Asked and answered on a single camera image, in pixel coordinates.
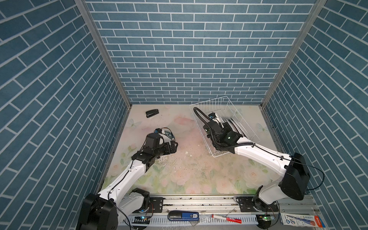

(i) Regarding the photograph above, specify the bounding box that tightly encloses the white wire dish rack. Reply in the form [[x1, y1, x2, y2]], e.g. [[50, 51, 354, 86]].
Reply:
[[190, 96, 260, 157]]

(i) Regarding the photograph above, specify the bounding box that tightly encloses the white plate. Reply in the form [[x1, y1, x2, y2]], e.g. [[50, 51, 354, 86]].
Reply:
[[228, 118, 246, 137], [222, 118, 237, 133], [232, 118, 249, 138], [161, 128, 175, 140]]

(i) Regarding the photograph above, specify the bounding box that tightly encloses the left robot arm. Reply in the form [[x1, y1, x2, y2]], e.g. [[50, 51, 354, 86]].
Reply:
[[76, 127, 178, 230]]

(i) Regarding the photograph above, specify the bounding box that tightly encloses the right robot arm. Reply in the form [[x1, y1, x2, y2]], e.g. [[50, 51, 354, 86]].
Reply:
[[203, 118, 311, 211]]

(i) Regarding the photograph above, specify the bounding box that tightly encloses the black stapler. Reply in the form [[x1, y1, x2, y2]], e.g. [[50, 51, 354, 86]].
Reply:
[[145, 109, 159, 118]]

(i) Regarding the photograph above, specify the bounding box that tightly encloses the blue black handheld device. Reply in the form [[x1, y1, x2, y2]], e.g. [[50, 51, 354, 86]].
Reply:
[[168, 210, 199, 221]]

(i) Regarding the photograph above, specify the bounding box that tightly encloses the left controller board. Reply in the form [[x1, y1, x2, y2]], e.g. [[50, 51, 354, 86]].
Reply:
[[132, 216, 151, 225]]

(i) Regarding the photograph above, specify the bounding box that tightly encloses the controller board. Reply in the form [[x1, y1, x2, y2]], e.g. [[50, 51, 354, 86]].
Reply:
[[256, 215, 275, 224], [132, 216, 151, 225]]

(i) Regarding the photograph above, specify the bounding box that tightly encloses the right controller board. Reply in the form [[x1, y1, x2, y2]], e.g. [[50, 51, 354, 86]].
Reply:
[[256, 215, 275, 224]]

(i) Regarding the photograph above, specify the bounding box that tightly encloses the white toothpaste box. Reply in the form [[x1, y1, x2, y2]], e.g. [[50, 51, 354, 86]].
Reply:
[[280, 213, 326, 228]]

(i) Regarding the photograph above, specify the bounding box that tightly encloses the red handled screwdriver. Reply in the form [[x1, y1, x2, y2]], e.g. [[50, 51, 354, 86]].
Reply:
[[212, 214, 242, 224]]

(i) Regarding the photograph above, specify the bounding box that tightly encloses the aluminium mounting rail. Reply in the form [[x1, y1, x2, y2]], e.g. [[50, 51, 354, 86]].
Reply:
[[120, 195, 321, 230]]

